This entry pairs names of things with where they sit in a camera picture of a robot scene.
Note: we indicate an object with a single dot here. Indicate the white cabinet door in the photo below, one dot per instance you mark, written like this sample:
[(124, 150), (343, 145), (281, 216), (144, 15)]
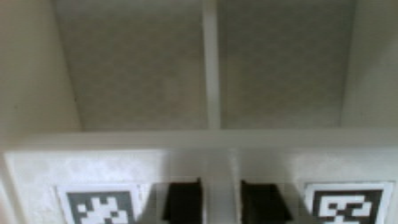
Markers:
[(100, 170), (336, 183)]

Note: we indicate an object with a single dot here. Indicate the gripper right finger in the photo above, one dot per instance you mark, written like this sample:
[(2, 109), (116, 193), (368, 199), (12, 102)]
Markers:
[(263, 205)]

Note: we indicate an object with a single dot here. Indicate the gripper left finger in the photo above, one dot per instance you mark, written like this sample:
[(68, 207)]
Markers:
[(183, 202)]

